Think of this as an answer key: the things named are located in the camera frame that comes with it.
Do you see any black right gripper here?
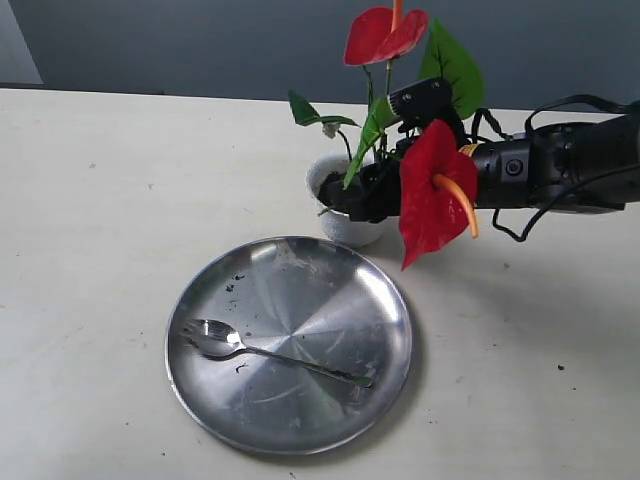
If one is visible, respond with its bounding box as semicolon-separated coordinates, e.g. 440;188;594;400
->
346;77;491;223

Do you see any red artificial anthurium flower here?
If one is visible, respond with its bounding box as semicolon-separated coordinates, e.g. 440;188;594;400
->
315;1;484;267

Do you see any white cup with soil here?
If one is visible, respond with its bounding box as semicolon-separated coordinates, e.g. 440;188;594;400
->
306;153;389;248

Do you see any stainless steel spork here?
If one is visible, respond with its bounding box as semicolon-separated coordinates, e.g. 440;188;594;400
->
179;319;374;388

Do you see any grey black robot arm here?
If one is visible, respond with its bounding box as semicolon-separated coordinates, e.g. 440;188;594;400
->
319;77;639;223

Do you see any dark soil in pot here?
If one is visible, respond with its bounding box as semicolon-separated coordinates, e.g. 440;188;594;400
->
317;171;349;213

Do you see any round stainless steel plate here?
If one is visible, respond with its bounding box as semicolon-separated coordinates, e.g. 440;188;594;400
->
165;236;413;455

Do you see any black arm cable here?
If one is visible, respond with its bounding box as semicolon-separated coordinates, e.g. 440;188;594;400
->
469;93;640;243

